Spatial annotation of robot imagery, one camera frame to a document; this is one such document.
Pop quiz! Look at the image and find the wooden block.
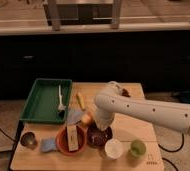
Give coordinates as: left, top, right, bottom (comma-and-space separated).
67, 125, 79, 151

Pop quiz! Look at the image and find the purple bowl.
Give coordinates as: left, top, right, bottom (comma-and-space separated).
87, 123, 113, 148

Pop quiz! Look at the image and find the blue sponge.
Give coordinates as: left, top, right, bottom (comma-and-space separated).
40, 138, 57, 153

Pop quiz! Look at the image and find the orange bowl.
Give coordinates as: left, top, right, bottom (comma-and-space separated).
55, 125, 87, 156

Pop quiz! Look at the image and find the small metal cup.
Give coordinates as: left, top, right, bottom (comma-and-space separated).
20, 132, 37, 149

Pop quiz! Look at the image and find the red-brown grapes bunch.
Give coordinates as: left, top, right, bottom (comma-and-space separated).
122, 88, 131, 97

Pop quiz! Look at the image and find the yellow toy food piece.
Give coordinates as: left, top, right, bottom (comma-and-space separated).
81, 114, 93, 125

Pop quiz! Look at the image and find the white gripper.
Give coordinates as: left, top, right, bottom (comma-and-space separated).
94, 109, 115, 131

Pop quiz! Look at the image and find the black cable right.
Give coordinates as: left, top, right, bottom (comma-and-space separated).
157, 133, 186, 171

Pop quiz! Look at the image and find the white frame stand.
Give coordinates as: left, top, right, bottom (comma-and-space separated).
43, 0, 122, 31

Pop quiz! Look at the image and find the light blue cloth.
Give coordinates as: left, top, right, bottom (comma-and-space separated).
67, 109, 84, 125

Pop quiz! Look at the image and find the green plastic tray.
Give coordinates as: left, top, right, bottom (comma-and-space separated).
20, 78, 72, 124

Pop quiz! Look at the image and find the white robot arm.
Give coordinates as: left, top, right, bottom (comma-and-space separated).
94, 81, 190, 136

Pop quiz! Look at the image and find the white cup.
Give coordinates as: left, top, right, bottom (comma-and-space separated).
104, 138, 123, 159

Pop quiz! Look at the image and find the green cup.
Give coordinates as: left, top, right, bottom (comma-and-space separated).
130, 139, 146, 158

